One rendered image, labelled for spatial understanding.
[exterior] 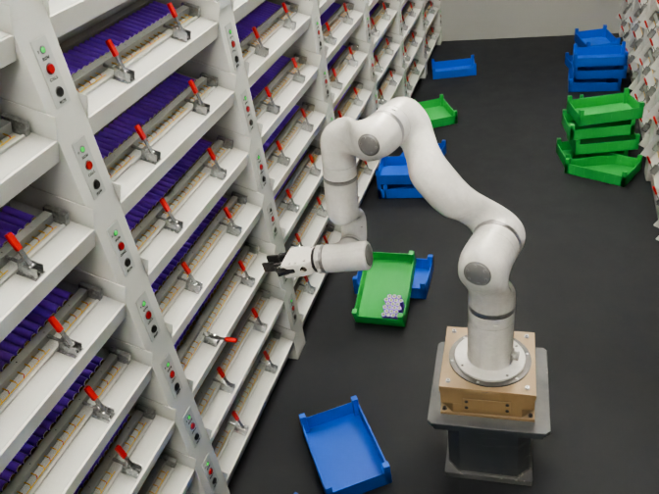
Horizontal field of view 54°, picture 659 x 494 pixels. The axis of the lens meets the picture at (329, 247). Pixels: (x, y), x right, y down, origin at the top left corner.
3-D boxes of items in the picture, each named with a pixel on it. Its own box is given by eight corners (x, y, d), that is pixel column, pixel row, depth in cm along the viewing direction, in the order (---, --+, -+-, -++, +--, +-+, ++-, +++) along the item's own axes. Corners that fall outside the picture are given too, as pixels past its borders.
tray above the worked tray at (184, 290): (260, 218, 206) (266, 183, 197) (171, 350, 159) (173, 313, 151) (202, 197, 208) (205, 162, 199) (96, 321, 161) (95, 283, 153)
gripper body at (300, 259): (319, 279, 185) (284, 282, 190) (329, 259, 193) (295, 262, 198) (311, 259, 182) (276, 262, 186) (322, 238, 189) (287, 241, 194)
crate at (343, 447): (392, 482, 192) (390, 466, 188) (329, 506, 189) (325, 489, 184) (359, 411, 217) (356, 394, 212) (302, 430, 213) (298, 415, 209)
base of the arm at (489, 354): (532, 343, 180) (535, 290, 170) (517, 390, 166) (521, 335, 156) (464, 329, 187) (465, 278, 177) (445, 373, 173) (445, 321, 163)
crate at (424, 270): (433, 269, 274) (432, 254, 270) (426, 299, 259) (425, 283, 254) (366, 265, 284) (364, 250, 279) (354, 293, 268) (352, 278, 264)
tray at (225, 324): (272, 266, 217) (276, 244, 211) (190, 403, 170) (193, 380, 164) (217, 246, 219) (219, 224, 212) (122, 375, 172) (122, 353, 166)
